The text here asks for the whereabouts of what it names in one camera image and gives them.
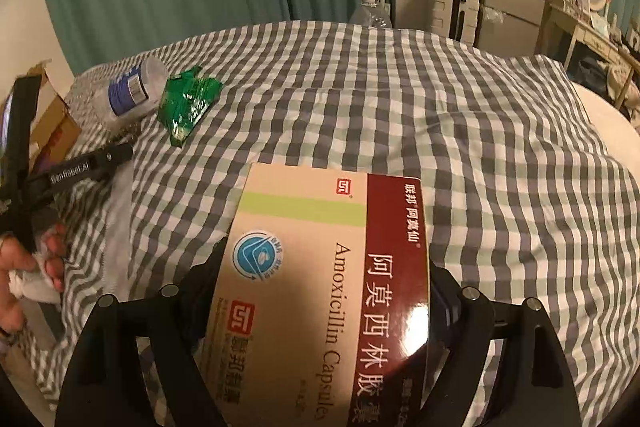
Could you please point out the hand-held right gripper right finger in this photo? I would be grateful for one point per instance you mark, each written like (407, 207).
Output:
(445, 307)

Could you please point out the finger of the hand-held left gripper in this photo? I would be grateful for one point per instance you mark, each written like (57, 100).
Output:
(22, 132)
(85, 167)

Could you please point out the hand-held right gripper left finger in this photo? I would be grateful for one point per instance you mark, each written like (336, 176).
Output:
(197, 307)

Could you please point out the brown cardboard box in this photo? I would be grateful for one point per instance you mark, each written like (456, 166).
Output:
(62, 132)

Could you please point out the beige and maroon medicine box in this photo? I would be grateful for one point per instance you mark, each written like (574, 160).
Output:
(320, 287)

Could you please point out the white tissue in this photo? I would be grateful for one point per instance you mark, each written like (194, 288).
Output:
(32, 282)

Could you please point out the person's left hand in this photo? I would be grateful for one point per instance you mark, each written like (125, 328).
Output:
(15, 257)

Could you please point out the crushed water bottle blue label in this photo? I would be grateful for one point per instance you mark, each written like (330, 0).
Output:
(127, 89)

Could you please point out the green snack packet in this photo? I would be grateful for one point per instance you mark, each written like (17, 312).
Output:
(187, 104)

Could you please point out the checkered blanket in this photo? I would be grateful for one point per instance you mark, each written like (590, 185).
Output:
(400, 107)

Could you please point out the white round cushion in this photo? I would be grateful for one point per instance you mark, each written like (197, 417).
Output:
(600, 122)

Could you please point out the white suitcase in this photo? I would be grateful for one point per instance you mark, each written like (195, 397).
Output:
(450, 7)

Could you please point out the large clear water jug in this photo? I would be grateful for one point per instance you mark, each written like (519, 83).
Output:
(372, 14)

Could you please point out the cream dressing table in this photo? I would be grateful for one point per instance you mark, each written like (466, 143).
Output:
(595, 39)

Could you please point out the silver fridge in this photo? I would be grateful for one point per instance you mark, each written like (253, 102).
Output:
(510, 2)

